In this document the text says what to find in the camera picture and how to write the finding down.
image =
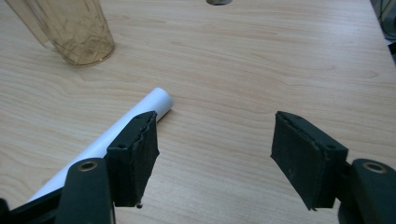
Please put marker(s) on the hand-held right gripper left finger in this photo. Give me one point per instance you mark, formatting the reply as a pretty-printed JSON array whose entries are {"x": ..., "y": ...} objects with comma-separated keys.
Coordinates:
[{"x": 134, "y": 161}]

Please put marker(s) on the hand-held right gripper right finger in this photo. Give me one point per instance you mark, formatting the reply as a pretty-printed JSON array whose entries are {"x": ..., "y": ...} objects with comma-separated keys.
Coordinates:
[{"x": 305, "y": 161}]

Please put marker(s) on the white electric toothbrush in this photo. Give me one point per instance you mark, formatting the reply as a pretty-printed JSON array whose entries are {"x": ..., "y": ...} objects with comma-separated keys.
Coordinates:
[{"x": 149, "y": 104}]

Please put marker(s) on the amber glass mug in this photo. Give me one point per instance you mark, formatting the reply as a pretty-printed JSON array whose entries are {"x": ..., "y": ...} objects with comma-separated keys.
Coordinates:
[{"x": 81, "y": 37}]

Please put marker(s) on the grey round table grommet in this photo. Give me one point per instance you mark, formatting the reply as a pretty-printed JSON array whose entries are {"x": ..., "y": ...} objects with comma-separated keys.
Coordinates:
[{"x": 219, "y": 2}]

